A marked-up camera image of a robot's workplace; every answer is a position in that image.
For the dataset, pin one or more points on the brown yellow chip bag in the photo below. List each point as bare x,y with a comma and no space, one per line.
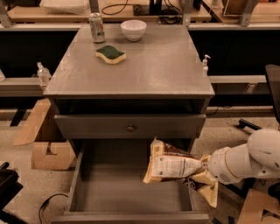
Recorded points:
168,163

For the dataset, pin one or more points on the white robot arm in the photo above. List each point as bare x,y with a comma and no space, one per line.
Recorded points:
258,158

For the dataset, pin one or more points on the grey drawer cabinet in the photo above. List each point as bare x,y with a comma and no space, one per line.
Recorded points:
161,75

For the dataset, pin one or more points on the closed grey middle drawer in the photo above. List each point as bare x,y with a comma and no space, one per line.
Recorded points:
129,126

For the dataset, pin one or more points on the open grey bottom drawer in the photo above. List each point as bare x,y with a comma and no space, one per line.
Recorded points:
108,188

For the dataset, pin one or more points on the white bag on shelf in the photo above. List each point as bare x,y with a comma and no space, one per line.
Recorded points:
65,6

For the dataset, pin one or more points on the green yellow sponge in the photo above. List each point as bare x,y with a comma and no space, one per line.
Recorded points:
110,54

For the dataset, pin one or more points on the white pump bottle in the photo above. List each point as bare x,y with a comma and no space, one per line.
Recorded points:
205,65

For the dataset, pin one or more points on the white bowl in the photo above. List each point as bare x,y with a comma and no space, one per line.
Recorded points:
133,30

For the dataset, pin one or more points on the cardboard box left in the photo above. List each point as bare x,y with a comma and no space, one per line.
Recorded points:
50,150

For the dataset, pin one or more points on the silver soda can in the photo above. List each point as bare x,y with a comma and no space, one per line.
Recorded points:
96,26

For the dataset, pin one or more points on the clear plastic bottle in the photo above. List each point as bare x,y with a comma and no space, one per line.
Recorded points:
43,74

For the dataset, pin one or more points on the black stand base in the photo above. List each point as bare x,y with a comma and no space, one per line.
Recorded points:
273,80

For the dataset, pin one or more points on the cardboard piece bottom right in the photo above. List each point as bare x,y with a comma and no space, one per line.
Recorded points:
259,208

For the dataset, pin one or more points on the black object bottom left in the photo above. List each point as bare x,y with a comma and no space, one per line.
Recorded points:
9,188

